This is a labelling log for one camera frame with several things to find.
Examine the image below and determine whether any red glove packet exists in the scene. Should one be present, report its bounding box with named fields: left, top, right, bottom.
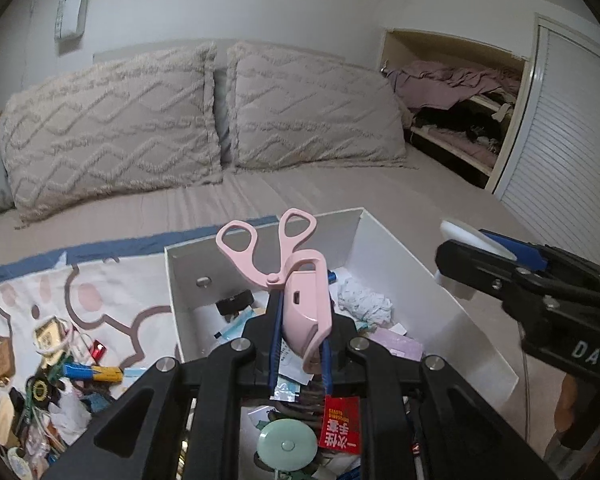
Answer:
left=317, top=395, right=363, bottom=456

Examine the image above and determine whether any person's right hand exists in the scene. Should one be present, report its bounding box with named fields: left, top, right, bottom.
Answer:
left=555, top=374, right=580, bottom=433

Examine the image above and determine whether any black round badge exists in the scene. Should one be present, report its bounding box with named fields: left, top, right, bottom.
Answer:
left=25, top=377, right=54, bottom=404

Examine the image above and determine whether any white plastic bag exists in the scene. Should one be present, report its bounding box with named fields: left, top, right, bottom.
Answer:
left=49, top=390, right=94, bottom=443

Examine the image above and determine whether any blue yellow tube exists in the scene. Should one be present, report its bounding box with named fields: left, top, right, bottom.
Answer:
left=62, top=362, right=124, bottom=384

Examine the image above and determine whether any beige knit pillow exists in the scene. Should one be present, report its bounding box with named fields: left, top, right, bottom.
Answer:
left=0, top=42, right=224, bottom=223
left=226, top=41, right=408, bottom=173

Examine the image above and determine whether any pale green round disc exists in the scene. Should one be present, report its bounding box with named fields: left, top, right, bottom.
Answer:
left=256, top=421, right=319, bottom=472

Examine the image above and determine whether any white wall device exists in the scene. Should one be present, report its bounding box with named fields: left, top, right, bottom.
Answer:
left=54, top=0, right=92, bottom=43

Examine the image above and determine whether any white louvered door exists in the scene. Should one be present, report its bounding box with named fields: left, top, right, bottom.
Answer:
left=492, top=12, right=600, bottom=281

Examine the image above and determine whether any dark clothes pile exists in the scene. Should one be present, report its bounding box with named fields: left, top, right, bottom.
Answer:
left=410, top=102, right=513, bottom=148

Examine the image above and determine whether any white wardrobe shelf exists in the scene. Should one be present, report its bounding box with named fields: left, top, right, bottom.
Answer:
left=379, top=27, right=533, bottom=192

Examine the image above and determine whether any carved wooden block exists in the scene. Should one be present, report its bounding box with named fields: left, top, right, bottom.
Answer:
left=0, top=342, right=17, bottom=382

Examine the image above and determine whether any black gold square card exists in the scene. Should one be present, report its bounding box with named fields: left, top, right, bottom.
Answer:
left=32, top=322, right=63, bottom=356

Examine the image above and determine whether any white cardboard box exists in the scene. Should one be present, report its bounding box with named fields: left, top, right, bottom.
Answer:
left=164, top=206, right=521, bottom=480

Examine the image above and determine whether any pale pink flat packet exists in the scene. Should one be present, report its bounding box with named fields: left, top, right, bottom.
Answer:
left=375, top=330, right=426, bottom=362

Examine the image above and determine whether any white crumpled cloth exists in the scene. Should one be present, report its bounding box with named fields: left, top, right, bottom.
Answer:
left=337, top=276, right=393, bottom=326

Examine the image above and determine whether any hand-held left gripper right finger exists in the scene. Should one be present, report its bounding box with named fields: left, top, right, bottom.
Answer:
left=320, top=307, right=561, bottom=480

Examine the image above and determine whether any pink eyelash curler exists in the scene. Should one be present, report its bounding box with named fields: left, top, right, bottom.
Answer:
left=216, top=207, right=333, bottom=373

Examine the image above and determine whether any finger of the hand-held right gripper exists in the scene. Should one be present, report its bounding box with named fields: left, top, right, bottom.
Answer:
left=435, top=240, right=536, bottom=306
left=479, top=230, right=600, bottom=286

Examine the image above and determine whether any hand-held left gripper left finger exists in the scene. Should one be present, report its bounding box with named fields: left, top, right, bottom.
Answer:
left=45, top=290, right=283, bottom=480

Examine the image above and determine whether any white round tape measure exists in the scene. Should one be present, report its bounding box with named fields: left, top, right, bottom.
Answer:
left=436, top=218, right=518, bottom=302

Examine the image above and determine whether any purple clothes pile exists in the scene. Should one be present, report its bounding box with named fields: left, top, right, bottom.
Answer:
left=386, top=59, right=525, bottom=111

